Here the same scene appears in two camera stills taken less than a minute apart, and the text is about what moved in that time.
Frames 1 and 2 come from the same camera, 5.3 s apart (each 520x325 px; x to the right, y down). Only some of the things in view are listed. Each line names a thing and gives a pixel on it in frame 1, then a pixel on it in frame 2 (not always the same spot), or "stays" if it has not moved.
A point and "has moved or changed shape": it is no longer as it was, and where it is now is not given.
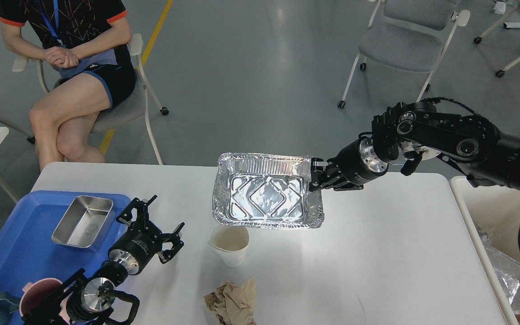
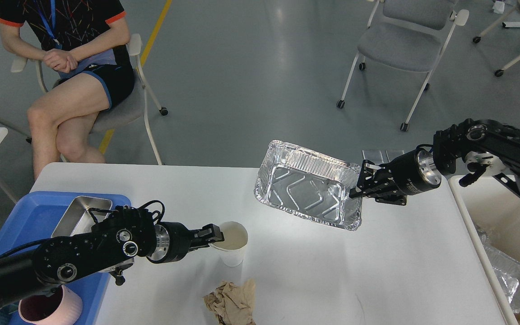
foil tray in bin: [517, 282] stays
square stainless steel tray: [84, 222] stays
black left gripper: [142, 241] → [172, 242]
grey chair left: [131, 106] stays
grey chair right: [410, 34] stays
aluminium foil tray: [265, 191] has moved or changed shape
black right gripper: [359, 162] → [416, 171]
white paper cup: [232, 241] stays
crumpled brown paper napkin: [232, 304] stays
